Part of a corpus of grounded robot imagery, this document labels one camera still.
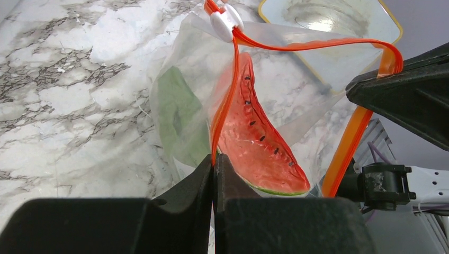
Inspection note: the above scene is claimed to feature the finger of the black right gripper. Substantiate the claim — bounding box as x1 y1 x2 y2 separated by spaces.
346 43 448 151

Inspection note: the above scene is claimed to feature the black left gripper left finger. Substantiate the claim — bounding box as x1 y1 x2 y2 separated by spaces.
1 156 213 253

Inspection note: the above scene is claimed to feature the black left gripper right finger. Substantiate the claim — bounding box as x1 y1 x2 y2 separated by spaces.
213 154 375 253

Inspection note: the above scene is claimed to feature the watermelon slice toy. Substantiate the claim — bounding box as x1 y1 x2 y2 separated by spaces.
218 52 311 196

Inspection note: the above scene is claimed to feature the clear zip bag orange zipper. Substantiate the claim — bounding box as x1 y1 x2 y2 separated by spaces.
150 1 402 197

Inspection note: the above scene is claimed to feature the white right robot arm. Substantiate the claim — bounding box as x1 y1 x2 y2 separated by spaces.
336 44 448 215

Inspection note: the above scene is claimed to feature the wood framed white board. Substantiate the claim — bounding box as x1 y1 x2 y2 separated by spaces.
258 1 403 93

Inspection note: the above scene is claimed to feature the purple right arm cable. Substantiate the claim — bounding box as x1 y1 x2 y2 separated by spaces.
366 141 390 166

